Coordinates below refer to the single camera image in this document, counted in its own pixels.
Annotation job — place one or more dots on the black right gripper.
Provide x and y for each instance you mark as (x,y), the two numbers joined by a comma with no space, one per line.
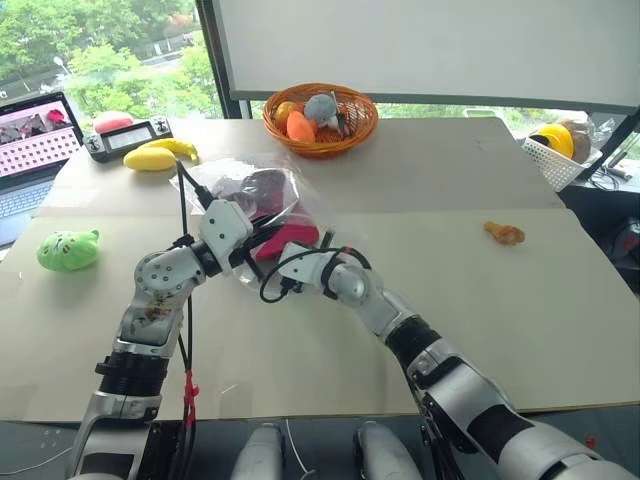
(291,287)

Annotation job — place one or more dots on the red plush toy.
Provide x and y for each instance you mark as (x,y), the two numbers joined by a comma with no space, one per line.
(112,121)

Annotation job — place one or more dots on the black side table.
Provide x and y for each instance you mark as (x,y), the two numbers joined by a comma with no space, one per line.
(595,205)

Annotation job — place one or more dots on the dark window pillar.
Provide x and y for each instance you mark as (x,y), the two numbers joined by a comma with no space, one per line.
(212,60)

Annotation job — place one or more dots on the yellow round toy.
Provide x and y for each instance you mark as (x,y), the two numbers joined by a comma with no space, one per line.
(557,139)

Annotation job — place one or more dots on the brown round toy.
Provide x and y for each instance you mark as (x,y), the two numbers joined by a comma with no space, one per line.
(582,142)

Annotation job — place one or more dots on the white board panel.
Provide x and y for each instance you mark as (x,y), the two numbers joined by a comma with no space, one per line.
(425,45)

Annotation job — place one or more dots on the black remote controller with screen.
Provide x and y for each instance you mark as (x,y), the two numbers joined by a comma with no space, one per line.
(127,137)

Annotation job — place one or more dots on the grey rounded shape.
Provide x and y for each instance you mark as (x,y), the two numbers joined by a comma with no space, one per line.
(260,450)
(385,450)

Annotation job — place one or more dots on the clear plastic bag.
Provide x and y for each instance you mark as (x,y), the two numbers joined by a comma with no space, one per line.
(310,200)

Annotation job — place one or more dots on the open laptop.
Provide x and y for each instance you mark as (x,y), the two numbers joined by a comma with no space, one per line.
(30,150)

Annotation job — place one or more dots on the orange toy carrot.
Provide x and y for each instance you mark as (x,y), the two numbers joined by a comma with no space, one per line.
(300,127)

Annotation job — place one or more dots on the white plastic basket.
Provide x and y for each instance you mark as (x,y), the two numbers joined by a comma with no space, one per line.
(547,162)

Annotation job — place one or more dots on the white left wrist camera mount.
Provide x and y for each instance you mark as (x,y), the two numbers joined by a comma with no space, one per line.
(225,230)

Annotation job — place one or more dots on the red and black device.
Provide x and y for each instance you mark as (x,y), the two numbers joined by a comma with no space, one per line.
(631,242)

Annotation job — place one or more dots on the yellow toy mango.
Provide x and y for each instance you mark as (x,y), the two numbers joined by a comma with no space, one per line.
(149,159)

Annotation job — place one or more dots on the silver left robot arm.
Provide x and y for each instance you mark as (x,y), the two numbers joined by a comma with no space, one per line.
(160,280)

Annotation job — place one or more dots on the yellow toy banana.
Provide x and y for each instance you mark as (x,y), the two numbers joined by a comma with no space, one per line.
(182,147)

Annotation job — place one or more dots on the green plush toy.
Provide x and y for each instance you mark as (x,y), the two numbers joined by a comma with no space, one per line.
(67,252)

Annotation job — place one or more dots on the orange toy drumstick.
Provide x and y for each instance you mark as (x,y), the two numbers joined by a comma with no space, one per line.
(506,233)

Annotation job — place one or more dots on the yellow orange toy fruit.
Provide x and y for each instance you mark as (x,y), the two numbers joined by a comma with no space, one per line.
(285,111)

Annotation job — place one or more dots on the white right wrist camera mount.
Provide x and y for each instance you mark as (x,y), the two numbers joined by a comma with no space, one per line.
(302,262)

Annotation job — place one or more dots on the grey plush toy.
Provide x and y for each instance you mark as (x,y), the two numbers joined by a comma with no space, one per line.
(320,107)

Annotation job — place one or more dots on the orange wicker basket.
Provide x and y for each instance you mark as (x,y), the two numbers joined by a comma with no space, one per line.
(320,146)

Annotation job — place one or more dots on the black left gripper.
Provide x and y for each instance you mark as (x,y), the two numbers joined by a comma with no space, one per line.
(255,240)

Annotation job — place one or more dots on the crumpled clear wrapper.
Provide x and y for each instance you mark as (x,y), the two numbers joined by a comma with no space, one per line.
(602,129)

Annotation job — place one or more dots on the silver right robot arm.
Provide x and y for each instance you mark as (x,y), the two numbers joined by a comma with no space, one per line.
(450,380)

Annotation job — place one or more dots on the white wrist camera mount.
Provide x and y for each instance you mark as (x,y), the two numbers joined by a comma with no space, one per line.
(302,262)
(225,230)

